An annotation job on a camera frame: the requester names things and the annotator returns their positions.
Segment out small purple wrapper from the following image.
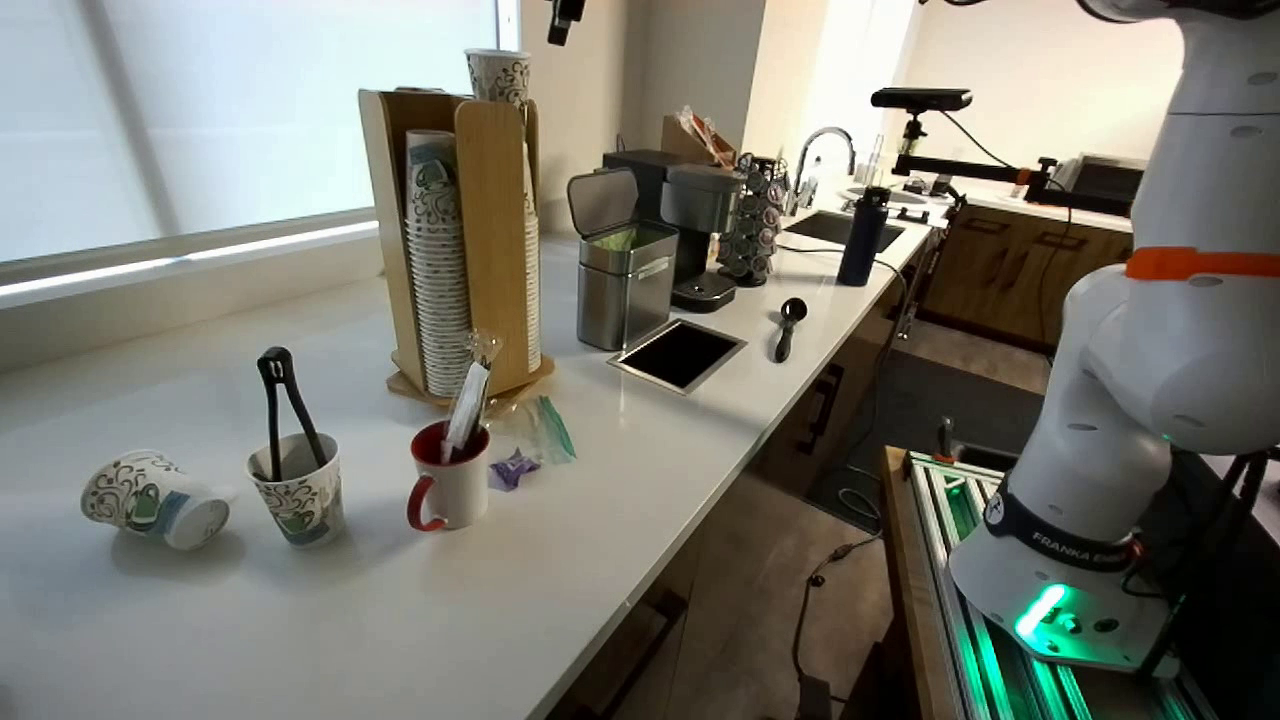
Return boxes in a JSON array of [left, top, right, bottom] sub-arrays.
[[487, 447, 542, 493]]

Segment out black floor cable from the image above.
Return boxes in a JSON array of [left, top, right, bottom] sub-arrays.
[[786, 532, 884, 720]]

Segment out black camera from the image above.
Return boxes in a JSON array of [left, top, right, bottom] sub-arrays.
[[866, 83, 976, 114]]

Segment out wooden cup holder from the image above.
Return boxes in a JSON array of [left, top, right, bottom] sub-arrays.
[[357, 83, 555, 402]]

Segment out black scoop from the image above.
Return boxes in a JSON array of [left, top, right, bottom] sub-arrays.
[[769, 290, 810, 368]]

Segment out black tumbler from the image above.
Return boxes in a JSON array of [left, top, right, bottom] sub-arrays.
[[837, 183, 893, 289]]

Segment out clear plastic bag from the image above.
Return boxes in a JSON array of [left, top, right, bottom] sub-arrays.
[[441, 330, 503, 463]]

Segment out coffee pod carousel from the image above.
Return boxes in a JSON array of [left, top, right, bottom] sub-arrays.
[[716, 153, 791, 289]]

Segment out stainless steel trash bin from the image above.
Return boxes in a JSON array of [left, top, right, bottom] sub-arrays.
[[562, 164, 680, 353]]

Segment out brown wooden cabinet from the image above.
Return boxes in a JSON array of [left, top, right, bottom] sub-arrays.
[[916, 200, 1136, 354]]

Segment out patterned paper cup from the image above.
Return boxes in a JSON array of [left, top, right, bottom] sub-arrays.
[[243, 431, 349, 546], [461, 44, 533, 105], [76, 451, 230, 555]]

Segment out black box device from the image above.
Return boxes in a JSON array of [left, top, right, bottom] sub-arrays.
[[1063, 156, 1146, 213]]

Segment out stack of paper cups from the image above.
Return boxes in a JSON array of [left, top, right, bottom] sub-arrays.
[[401, 129, 471, 399]]

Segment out black tongs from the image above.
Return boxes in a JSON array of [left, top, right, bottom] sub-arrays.
[[253, 345, 330, 479]]

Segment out red and white mug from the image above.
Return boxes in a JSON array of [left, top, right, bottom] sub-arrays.
[[402, 416, 494, 537]]

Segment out black camera stand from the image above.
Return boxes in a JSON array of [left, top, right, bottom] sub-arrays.
[[886, 110, 1071, 192]]

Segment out flat black tablet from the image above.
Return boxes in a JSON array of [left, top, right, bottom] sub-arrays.
[[611, 317, 747, 395]]

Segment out wooden box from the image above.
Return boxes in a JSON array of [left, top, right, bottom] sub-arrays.
[[658, 105, 740, 172]]

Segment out chrome faucet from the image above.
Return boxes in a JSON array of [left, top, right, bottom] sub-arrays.
[[791, 123, 861, 203]]

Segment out dark sink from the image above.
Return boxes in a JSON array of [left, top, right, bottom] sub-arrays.
[[785, 206, 907, 257]]

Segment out robot mounting table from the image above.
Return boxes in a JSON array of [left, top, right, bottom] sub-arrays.
[[877, 443, 1280, 720]]

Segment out window with white blinds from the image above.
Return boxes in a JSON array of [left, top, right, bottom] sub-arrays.
[[0, 0, 515, 273]]

